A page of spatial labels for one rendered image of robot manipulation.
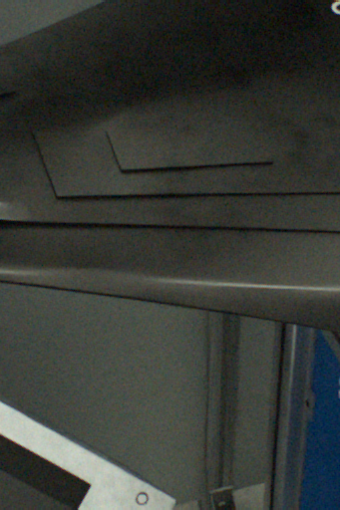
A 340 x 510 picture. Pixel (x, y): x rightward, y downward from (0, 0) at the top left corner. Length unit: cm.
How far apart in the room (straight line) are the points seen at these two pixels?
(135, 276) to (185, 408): 125
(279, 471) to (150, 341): 43
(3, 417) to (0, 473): 2
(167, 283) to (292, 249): 5
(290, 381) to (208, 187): 65
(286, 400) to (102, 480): 55
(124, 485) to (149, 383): 105
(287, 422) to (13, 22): 46
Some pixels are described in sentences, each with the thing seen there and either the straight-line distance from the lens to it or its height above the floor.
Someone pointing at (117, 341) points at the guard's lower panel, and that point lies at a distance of 156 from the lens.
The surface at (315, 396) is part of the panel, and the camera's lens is 110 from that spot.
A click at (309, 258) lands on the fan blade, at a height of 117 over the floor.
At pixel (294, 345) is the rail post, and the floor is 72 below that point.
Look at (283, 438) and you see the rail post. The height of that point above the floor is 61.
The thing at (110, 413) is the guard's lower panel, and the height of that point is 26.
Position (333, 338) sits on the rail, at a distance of 98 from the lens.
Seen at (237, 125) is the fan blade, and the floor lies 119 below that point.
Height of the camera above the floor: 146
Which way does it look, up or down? 40 degrees down
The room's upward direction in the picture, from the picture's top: straight up
